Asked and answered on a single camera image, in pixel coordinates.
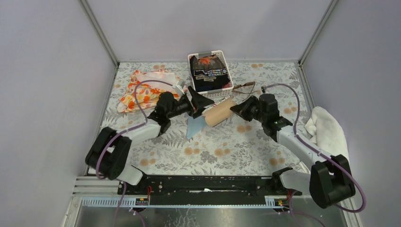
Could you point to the orange floral cloth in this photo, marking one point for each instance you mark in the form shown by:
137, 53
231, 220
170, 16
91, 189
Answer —
144, 89

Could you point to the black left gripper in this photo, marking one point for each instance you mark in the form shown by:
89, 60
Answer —
199, 101

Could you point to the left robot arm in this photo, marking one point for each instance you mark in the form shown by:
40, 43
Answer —
108, 154

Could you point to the white towel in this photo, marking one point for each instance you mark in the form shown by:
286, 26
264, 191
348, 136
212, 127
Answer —
326, 132

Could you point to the floral patterned tablecloth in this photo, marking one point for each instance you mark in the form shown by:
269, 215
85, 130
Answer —
233, 147

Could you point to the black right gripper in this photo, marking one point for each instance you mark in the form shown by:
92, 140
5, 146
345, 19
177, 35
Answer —
243, 108

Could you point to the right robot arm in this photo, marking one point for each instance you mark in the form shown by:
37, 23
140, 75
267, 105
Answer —
329, 180

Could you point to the black printed folded garment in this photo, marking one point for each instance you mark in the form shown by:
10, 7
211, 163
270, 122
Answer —
209, 73

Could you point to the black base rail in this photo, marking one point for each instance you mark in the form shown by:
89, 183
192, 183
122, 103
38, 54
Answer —
207, 189

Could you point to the white perforated plastic basket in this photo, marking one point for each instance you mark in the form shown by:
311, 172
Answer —
214, 94

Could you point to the brown tinted sunglasses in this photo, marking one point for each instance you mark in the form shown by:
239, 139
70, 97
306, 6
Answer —
242, 88

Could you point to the light blue cleaning cloth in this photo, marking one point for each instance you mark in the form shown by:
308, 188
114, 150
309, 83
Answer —
195, 125

